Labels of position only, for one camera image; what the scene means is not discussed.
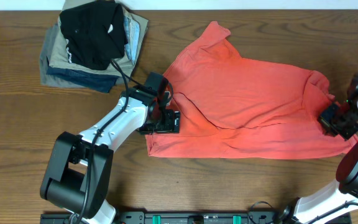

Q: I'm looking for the coral red t-shirt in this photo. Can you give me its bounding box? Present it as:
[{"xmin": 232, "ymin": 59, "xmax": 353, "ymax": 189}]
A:
[{"xmin": 146, "ymin": 21, "xmax": 358, "ymax": 159}]

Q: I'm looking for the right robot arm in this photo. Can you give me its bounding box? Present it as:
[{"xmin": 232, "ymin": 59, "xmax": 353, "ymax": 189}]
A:
[{"xmin": 275, "ymin": 73, "xmax": 358, "ymax": 224}]

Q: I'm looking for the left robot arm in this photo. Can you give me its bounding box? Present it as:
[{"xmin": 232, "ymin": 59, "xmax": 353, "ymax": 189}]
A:
[{"xmin": 40, "ymin": 73, "xmax": 180, "ymax": 223}]

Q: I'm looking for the dark blue folded garment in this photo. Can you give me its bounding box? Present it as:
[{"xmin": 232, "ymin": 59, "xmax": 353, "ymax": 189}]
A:
[{"xmin": 46, "ymin": 67, "xmax": 120, "ymax": 93}]

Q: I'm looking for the light blue folded garment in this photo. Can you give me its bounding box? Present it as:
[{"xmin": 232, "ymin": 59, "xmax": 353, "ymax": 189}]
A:
[{"xmin": 124, "ymin": 16, "xmax": 140, "ymax": 65}]

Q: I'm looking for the black folded shirt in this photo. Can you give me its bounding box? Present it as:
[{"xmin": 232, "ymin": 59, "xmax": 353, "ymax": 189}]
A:
[{"xmin": 60, "ymin": 1, "xmax": 127, "ymax": 70}]

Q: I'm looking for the khaki folded garment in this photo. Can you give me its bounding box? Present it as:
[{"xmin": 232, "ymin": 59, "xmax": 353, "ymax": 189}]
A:
[{"xmin": 52, "ymin": 9, "xmax": 148, "ymax": 76}]

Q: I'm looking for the grey folded garment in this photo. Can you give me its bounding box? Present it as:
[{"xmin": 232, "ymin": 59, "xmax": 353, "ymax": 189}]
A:
[{"xmin": 39, "ymin": 24, "xmax": 83, "ymax": 88}]

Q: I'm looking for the black looped cable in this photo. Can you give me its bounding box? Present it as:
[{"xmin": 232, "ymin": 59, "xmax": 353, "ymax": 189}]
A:
[{"xmin": 247, "ymin": 201, "xmax": 276, "ymax": 224}]

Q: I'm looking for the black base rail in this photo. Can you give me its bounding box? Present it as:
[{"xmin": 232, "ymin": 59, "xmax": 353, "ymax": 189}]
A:
[{"xmin": 40, "ymin": 212, "xmax": 352, "ymax": 224}]

